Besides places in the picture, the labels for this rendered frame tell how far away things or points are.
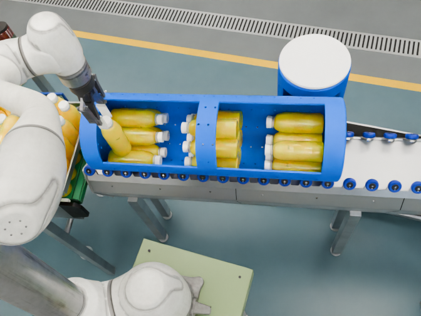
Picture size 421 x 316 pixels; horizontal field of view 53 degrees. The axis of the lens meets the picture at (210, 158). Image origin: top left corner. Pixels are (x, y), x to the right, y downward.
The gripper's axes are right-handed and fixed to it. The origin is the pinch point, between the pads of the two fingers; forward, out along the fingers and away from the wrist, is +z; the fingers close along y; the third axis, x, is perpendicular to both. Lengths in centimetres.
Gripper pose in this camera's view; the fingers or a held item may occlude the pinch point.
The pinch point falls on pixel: (103, 116)
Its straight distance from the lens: 140.3
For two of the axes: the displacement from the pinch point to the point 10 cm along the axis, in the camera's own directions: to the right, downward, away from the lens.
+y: 1.2, -8.9, 4.5
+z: 1.2, 4.6, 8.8
